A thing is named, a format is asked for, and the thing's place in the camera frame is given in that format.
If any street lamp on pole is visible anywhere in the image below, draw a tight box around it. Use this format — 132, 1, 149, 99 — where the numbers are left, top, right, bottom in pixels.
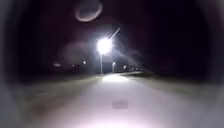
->
96, 37, 114, 76
111, 61, 117, 74

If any pale paved path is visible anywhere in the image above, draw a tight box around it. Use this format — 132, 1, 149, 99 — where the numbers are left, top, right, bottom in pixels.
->
39, 70, 214, 128

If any dark grass verge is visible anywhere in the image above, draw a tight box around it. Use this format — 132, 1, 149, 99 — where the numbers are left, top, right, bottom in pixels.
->
16, 74, 103, 121

